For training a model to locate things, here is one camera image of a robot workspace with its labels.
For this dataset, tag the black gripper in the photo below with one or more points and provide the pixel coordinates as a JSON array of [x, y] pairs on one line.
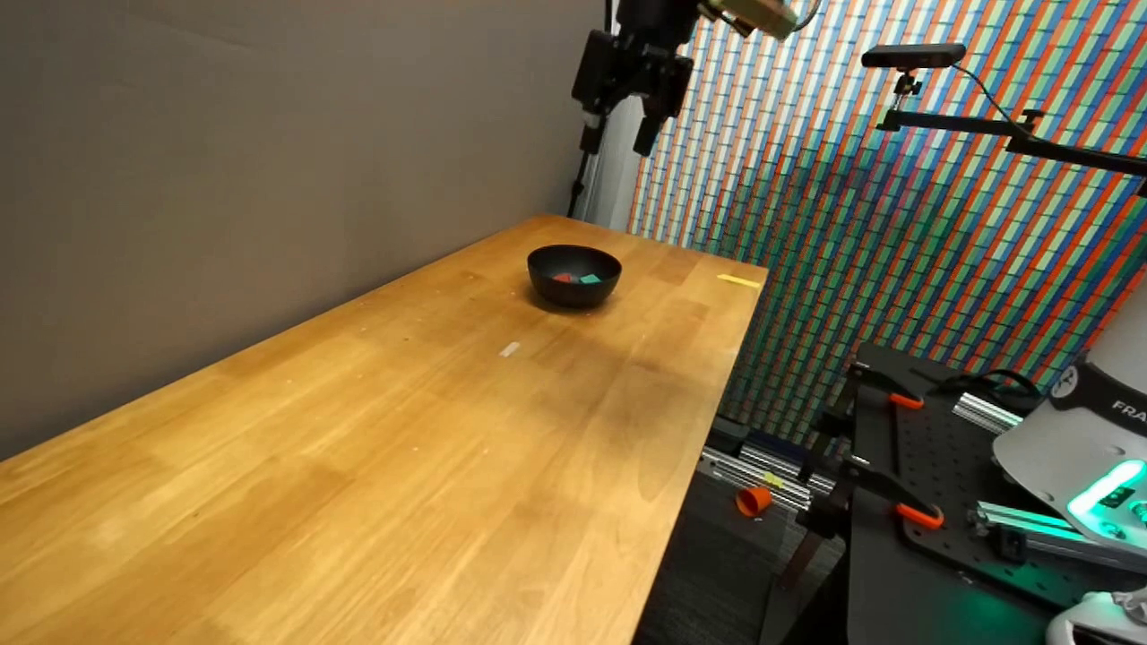
[[654, 27]]

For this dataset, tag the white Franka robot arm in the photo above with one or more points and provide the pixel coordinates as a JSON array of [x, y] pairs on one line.
[[1097, 416]]

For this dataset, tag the black bowl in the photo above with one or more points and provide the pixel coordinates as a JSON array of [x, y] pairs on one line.
[[575, 295]]

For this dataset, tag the white tape piece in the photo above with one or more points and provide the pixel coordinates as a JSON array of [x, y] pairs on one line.
[[509, 350]]

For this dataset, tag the colourful patterned backdrop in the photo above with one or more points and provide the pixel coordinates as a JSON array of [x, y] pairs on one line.
[[907, 237]]

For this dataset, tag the orange capped clamp end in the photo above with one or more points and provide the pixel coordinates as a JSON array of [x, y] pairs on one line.
[[754, 500]]

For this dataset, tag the short aluminium extrusion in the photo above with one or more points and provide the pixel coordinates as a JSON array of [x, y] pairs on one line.
[[989, 414]]

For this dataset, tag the black perforated mounting table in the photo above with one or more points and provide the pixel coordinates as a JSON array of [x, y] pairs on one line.
[[943, 587]]

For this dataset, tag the long aluminium extrusion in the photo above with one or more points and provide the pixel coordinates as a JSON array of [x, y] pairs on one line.
[[1040, 526]]

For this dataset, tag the white grey device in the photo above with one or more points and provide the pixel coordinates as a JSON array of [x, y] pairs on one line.
[[1107, 621]]

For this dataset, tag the beige wrist camera box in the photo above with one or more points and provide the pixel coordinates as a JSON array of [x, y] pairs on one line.
[[759, 15]]

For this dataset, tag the black bar camera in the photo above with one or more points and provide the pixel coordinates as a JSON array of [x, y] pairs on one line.
[[917, 56]]

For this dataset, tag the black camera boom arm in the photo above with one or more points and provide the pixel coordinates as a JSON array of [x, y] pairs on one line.
[[1040, 142]]

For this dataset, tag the striped aluminium rail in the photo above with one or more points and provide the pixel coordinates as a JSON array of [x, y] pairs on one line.
[[774, 474]]

